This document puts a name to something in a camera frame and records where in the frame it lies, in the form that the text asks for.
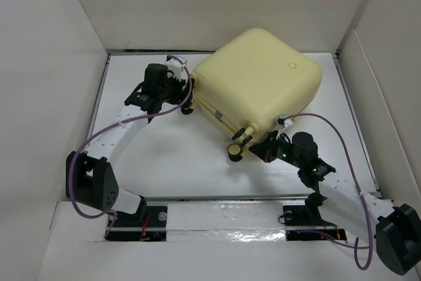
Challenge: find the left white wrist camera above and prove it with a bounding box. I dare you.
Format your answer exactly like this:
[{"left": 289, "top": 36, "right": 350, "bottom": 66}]
[{"left": 164, "top": 55, "right": 187, "bottom": 79}]

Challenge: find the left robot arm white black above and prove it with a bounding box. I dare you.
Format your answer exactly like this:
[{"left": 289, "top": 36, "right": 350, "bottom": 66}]
[{"left": 66, "top": 55, "right": 194, "bottom": 226}]

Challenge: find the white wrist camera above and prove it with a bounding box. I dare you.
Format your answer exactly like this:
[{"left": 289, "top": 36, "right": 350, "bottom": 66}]
[
  {"left": 164, "top": 55, "right": 187, "bottom": 79},
  {"left": 276, "top": 116, "right": 293, "bottom": 138}
]

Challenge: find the silver aluminium rail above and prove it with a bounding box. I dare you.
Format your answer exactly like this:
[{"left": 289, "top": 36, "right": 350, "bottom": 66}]
[{"left": 146, "top": 195, "right": 308, "bottom": 202}]

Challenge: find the yellow hard-shell suitcase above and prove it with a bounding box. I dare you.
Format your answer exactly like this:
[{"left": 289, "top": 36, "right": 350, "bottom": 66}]
[{"left": 191, "top": 28, "right": 322, "bottom": 162}]

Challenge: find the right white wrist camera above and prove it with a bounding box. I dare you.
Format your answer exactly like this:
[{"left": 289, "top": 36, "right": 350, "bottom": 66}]
[{"left": 276, "top": 116, "right": 293, "bottom": 138}]

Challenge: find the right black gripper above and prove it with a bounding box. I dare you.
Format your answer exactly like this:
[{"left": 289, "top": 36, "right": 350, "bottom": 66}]
[{"left": 247, "top": 130, "right": 303, "bottom": 169}]

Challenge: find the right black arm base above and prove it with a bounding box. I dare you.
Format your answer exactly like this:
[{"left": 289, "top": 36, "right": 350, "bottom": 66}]
[{"left": 278, "top": 205, "right": 347, "bottom": 242}]

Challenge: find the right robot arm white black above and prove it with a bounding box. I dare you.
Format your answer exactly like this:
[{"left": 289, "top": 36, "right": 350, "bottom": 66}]
[{"left": 249, "top": 132, "right": 420, "bottom": 276}]

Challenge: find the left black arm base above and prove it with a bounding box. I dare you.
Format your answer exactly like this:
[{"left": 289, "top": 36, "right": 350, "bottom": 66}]
[{"left": 105, "top": 205, "right": 168, "bottom": 242}]

